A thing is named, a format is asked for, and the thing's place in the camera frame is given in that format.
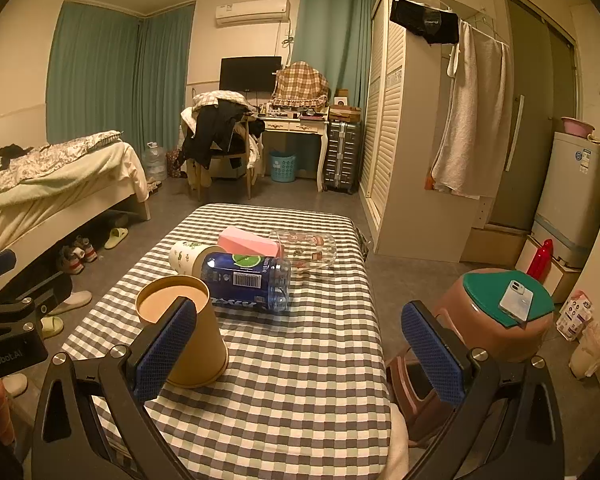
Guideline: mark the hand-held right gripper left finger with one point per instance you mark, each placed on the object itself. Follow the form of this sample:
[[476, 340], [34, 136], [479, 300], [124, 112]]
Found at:
[[164, 347]]

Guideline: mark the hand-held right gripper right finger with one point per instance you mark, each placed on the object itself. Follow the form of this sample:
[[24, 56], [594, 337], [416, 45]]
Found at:
[[430, 355]]

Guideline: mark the brown paper cup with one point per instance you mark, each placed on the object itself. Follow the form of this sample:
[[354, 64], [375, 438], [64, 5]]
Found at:
[[207, 340]]

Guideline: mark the white paper cup green print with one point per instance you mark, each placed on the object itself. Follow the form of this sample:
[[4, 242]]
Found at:
[[187, 257]]

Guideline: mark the clear glass cup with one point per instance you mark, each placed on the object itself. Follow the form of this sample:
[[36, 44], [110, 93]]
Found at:
[[310, 255]]

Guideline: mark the white slipper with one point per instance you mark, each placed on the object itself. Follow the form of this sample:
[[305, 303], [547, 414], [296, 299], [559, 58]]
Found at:
[[16, 386], [75, 301]]

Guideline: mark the yellow slipper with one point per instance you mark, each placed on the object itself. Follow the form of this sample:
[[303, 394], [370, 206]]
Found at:
[[52, 326]]

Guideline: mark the pair of sneakers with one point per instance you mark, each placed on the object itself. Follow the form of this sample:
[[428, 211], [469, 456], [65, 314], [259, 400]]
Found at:
[[75, 257]]

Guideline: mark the brown plastic stool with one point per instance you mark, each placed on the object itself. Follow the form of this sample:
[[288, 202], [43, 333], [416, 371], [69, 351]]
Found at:
[[480, 335]]

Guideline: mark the pale green slippers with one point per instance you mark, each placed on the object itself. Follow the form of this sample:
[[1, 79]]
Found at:
[[116, 237]]

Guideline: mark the green stool pad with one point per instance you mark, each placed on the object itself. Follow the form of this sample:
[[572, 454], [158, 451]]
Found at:
[[485, 290]]

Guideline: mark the bed with beige bedding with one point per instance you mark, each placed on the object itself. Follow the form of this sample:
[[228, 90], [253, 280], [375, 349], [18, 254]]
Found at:
[[55, 190]]

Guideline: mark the blue label plastic bottle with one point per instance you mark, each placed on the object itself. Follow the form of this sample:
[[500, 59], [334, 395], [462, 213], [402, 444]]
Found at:
[[240, 280]]

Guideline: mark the light blue smartphone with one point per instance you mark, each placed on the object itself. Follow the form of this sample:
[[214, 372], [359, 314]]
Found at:
[[516, 300]]

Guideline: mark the black cloth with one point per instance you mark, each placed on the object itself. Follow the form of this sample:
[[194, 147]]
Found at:
[[12, 155]]

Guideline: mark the checkered tablecloth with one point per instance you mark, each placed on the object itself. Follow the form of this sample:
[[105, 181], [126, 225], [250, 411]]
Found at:
[[305, 370]]

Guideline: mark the pink box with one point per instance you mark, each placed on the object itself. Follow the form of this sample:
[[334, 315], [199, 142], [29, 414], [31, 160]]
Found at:
[[245, 242]]

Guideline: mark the red bottle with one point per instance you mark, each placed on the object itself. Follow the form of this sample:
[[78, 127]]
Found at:
[[541, 260]]

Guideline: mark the white printed package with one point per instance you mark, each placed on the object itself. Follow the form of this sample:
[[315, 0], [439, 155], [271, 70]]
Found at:
[[574, 315]]

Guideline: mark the white plastic bag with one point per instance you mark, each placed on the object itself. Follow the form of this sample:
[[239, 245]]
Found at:
[[590, 352]]

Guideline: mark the clear water jug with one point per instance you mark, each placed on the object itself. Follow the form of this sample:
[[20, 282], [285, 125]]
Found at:
[[156, 162]]

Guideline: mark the floral bag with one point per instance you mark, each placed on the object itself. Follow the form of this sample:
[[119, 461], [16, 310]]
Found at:
[[175, 165]]

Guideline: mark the white louvered wardrobe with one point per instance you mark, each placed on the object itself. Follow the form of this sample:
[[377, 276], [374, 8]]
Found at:
[[415, 170]]

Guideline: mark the wooden chair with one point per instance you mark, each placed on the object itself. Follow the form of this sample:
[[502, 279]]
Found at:
[[252, 160]]

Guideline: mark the white washing machine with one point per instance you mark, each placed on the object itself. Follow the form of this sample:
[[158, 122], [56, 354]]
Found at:
[[570, 195]]

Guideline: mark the blue laundry basket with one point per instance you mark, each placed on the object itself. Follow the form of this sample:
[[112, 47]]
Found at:
[[283, 167]]

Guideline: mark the wide teal curtain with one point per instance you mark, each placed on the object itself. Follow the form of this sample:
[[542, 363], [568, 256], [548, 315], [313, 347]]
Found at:
[[100, 75]]

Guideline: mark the grey ribbed suitcase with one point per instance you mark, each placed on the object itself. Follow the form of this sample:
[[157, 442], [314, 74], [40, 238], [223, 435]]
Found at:
[[341, 157]]

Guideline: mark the black jacket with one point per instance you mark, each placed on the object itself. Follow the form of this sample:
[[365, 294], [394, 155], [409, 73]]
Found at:
[[210, 130]]

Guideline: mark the beige hanging towel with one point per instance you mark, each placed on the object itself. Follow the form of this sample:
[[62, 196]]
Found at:
[[475, 120]]

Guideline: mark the white desk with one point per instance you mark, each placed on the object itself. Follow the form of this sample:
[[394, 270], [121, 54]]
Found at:
[[292, 127]]

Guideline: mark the cardboard box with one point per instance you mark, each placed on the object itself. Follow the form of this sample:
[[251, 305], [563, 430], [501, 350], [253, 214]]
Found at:
[[344, 112]]

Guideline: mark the grey glass door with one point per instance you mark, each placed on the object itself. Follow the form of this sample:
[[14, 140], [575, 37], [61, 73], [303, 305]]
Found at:
[[535, 110]]

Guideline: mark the pink basin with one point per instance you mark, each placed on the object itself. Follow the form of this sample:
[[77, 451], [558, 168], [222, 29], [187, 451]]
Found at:
[[577, 126]]

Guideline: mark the black monitor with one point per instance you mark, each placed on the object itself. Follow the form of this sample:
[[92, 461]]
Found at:
[[250, 74]]

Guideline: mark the plaid cloth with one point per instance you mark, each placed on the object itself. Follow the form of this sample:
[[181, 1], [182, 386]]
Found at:
[[300, 82]]

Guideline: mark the narrow teal curtain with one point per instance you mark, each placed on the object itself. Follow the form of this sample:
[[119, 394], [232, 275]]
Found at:
[[335, 40]]

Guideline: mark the black hanging garment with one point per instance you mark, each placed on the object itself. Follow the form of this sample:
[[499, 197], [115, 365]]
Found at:
[[422, 17]]

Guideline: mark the white air conditioner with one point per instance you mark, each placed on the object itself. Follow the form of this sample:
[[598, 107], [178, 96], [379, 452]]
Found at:
[[252, 12]]

